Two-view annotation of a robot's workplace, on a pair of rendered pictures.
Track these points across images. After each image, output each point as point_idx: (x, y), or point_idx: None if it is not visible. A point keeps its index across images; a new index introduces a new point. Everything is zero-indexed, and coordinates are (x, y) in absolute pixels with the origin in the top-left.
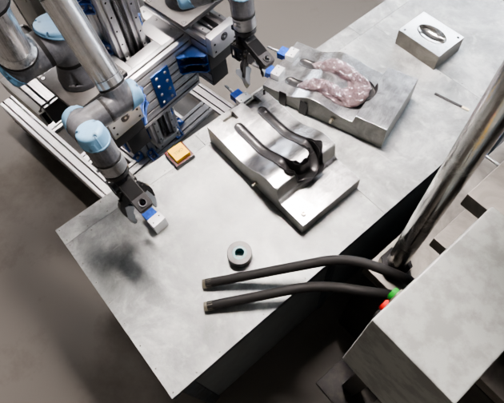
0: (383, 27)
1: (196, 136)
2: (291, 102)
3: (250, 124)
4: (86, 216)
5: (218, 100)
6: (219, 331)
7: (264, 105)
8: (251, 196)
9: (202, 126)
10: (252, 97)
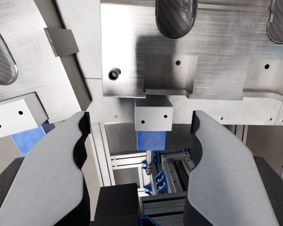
0: None
1: (277, 117)
2: (49, 9)
3: (250, 2)
4: None
5: (99, 160)
6: None
7: (153, 28)
8: None
9: (130, 148)
10: (117, 113)
